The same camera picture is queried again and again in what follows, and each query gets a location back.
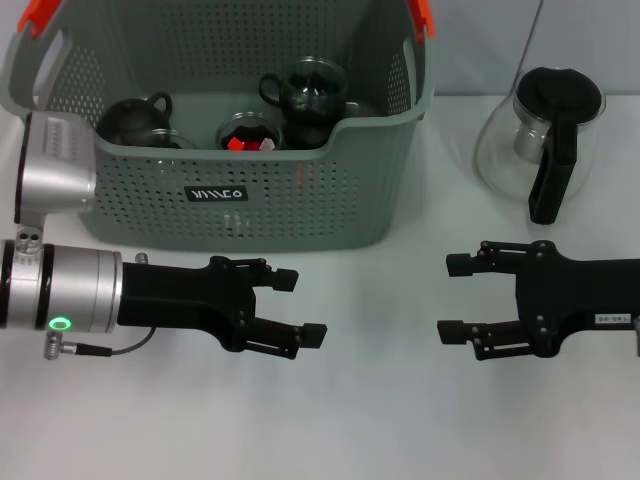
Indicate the glass teacup with black holder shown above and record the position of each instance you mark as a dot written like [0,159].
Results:
[305,137]
[167,140]
[245,127]
[310,92]

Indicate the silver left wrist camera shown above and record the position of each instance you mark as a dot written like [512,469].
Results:
[55,170]

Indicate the grey perforated plastic storage bin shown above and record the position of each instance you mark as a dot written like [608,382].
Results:
[310,210]

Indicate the glass teapot with black lid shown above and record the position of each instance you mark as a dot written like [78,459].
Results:
[557,95]

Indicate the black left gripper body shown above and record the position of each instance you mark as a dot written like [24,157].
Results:
[185,300]

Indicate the small red square brick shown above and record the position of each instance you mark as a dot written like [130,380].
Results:
[235,145]

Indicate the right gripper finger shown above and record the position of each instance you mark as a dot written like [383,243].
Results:
[495,260]
[490,337]

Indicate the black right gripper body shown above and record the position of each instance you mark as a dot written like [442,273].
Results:
[575,300]

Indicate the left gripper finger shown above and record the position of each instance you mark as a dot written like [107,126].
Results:
[265,275]
[285,337]

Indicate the black clay teapot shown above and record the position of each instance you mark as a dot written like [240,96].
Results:
[132,122]

